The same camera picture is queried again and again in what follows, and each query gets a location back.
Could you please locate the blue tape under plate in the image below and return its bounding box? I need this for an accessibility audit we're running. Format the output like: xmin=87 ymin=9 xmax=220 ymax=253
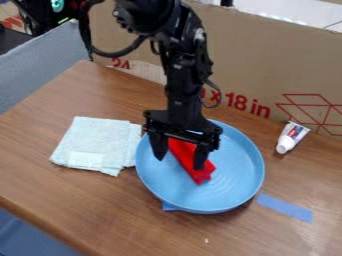
xmin=162 ymin=201 xmax=181 ymax=211

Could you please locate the red plastic block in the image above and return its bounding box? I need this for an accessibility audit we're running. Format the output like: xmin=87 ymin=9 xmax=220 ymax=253
xmin=169 ymin=138 xmax=217 ymax=185

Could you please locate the cardboard box wall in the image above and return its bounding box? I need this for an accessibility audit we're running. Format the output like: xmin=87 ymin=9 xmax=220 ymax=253
xmin=87 ymin=0 xmax=342 ymax=138

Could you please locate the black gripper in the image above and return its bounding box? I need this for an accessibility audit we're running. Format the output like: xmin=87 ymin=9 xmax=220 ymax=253
xmin=143 ymin=78 xmax=222 ymax=171

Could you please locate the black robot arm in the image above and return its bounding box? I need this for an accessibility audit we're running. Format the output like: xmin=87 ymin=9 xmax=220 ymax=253
xmin=115 ymin=0 xmax=222 ymax=170

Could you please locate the blue plate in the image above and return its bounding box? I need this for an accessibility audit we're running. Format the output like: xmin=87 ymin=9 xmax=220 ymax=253
xmin=135 ymin=119 xmax=265 ymax=214

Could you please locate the white toothpaste tube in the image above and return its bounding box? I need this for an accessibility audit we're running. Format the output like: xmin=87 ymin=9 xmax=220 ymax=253
xmin=276 ymin=121 xmax=310 ymax=154

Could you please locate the black computer with lights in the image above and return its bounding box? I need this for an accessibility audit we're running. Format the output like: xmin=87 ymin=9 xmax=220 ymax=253
xmin=11 ymin=0 xmax=94 ymax=61

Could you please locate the blue tape strip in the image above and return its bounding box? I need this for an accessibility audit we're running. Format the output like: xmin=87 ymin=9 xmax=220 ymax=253
xmin=257 ymin=193 xmax=314 ymax=223

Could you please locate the light blue folded cloth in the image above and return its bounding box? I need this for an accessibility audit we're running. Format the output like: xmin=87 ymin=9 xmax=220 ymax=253
xmin=50 ymin=116 xmax=142 ymax=177

